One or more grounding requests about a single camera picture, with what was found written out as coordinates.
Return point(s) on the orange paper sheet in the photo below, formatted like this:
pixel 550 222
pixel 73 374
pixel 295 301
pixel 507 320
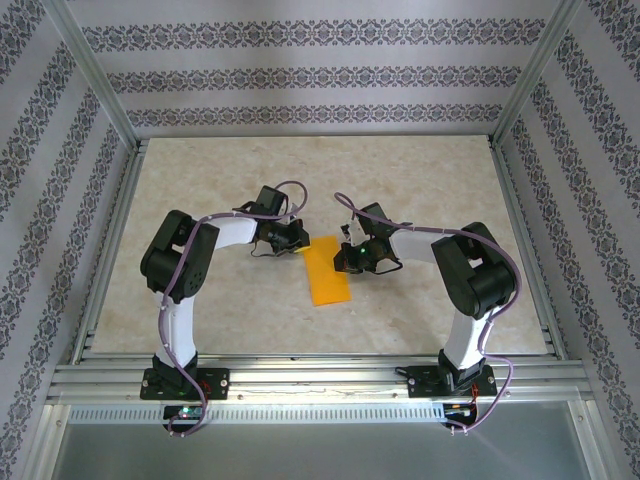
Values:
pixel 327 280

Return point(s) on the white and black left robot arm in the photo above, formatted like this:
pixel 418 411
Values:
pixel 235 232

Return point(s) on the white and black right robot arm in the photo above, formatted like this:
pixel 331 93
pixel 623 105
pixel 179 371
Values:
pixel 465 340

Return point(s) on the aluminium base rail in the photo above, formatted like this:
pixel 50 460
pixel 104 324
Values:
pixel 320 380

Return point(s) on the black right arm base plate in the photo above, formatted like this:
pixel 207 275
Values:
pixel 422 385

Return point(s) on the aluminium side rail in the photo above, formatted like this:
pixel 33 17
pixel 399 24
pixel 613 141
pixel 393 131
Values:
pixel 525 250
pixel 111 250

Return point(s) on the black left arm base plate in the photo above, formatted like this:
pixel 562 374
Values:
pixel 217 382

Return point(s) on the aluminium corner post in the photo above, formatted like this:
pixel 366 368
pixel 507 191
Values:
pixel 532 75
pixel 93 75

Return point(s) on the aluminium lower frame bar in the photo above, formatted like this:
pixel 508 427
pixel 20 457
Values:
pixel 586 440
pixel 52 445

